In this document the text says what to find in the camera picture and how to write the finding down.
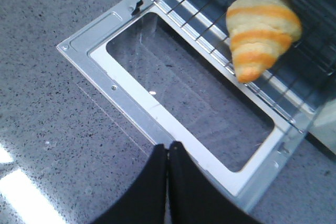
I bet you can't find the white Toshiba toaster oven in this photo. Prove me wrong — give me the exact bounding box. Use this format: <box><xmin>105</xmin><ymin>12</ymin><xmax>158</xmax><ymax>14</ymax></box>
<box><xmin>151</xmin><ymin>0</ymin><xmax>335</xmax><ymax>151</ymax></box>

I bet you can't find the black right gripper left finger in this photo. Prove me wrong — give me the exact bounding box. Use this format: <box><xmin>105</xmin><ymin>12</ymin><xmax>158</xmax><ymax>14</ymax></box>
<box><xmin>93</xmin><ymin>144</ymin><xmax>167</xmax><ymax>223</ymax></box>

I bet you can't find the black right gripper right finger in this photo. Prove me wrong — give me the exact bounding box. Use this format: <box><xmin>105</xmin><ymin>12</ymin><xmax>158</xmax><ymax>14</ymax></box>
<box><xmin>168</xmin><ymin>141</ymin><xmax>259</xmax><ymax>223</ymax></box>

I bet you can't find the striped croissant bread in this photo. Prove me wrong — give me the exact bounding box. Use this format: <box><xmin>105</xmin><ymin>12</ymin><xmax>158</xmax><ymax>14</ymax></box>
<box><xmin>226</xmin><ymin>0</ymin><xmax>302</xmax><ymax>83</ymax></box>

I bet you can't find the metal oven wire rack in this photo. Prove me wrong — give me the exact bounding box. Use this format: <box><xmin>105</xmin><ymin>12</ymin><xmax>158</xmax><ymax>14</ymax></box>
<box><xmin>151</xmin><ymin>0</ymin><xmax>335</xmax><ymax>131</ymax></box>

